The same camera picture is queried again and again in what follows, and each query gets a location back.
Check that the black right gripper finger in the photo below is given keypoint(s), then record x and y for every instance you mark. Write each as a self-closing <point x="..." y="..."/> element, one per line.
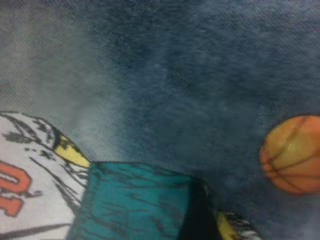
<point x="198" y="220"/>

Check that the blue denim pants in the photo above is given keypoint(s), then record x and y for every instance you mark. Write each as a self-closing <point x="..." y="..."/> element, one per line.
<point x="175" y="75"/>

